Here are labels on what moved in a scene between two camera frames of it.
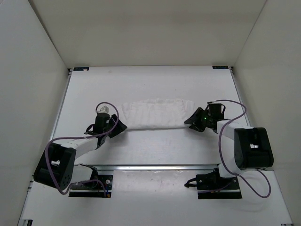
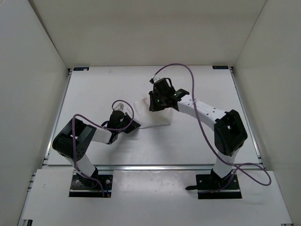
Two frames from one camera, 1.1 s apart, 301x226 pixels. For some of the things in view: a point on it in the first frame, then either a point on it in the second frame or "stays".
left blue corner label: [80, 68] stays
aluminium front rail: [156, 167] stays
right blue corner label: [220, 67] stays
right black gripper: [194, 120] → [153, 94]
